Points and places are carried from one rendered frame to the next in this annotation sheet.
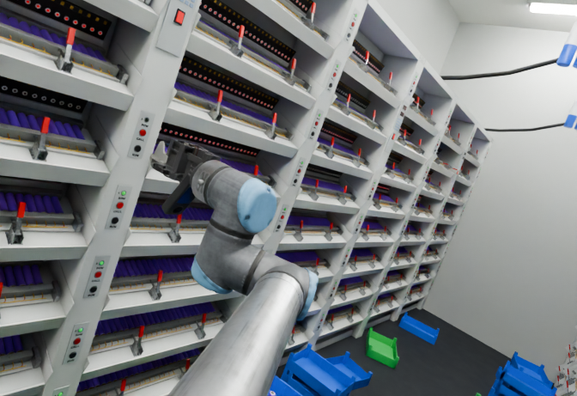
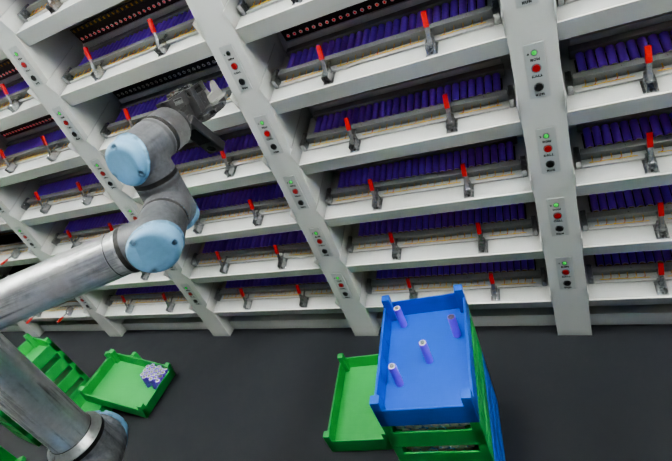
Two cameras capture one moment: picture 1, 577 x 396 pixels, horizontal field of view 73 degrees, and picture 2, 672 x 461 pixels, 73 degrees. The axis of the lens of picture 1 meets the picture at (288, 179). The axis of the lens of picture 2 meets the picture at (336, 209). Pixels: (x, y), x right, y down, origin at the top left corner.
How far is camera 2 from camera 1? 1.26 m
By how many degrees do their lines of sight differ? 81
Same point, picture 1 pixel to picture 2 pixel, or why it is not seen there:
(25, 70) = (148, 69)
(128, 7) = not seen: outside the picture
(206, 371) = not seen: outside the picture
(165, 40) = not seen: outside the picture
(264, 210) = (123, 165)
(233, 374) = not seen: outside the picture
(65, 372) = (330, 263)
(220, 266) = not seen: hidden behind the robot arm
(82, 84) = (174, 56)
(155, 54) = not seen: outside the picture
